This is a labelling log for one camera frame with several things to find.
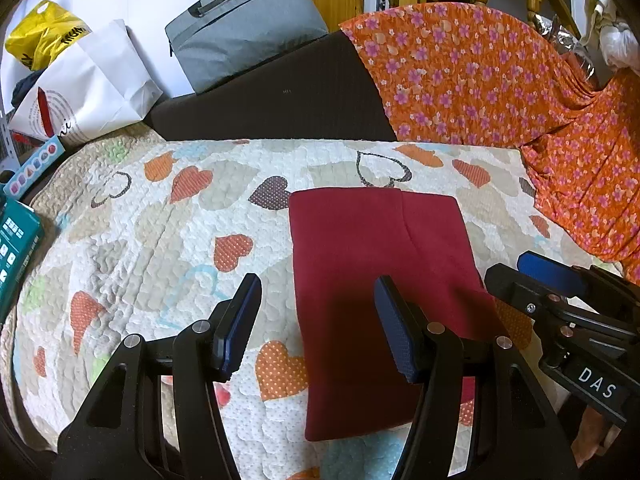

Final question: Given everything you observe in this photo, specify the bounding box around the dark blue cloth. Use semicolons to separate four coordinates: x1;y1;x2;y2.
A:
11;69;48;111

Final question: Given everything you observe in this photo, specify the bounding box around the white cloth bundle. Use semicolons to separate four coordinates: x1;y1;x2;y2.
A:
580;0;640;71

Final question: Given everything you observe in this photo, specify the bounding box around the teal cardboard box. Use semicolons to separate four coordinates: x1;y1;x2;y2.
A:
0;195;45;321

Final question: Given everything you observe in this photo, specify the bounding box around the grey laptop bag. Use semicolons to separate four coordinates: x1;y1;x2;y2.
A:
165;0;330;95

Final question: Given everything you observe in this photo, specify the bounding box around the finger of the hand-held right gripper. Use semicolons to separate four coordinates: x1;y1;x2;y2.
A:
484;262;640;346
516;251;640;311

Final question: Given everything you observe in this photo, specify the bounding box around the heart print quilted blanket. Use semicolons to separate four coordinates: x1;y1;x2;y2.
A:
0;130;626;480

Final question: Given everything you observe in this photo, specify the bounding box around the orange floral cloth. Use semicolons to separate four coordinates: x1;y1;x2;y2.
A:
339;2;640;286

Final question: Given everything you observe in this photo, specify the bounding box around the light blue paint box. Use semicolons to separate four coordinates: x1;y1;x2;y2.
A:
2;135;66;198

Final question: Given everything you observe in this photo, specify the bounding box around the yellow plastic bag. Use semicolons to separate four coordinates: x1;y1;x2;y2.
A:
5;0;92;72

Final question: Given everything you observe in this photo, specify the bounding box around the white perforated metal bracket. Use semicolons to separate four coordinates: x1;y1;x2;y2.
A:
0;110;23;173

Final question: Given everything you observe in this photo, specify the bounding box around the white paper bag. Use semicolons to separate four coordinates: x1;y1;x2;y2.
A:
9;19;165;147

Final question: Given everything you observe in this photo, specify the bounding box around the dark brown cushion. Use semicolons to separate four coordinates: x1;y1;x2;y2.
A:
144;30;398;143

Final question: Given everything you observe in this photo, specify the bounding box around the person's right hand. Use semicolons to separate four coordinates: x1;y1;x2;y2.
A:
570;400;626;468

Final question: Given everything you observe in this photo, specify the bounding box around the silver foil wrap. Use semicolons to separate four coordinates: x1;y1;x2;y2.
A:
532;12;598;86

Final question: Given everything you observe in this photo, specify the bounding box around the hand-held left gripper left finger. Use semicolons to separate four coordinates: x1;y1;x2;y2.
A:
52;273;263;480

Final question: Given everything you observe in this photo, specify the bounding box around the dark red garment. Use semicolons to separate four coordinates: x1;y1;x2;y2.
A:
289;187;506;443

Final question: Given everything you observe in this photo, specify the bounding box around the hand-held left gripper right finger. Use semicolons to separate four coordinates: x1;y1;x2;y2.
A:
374;275;581;480

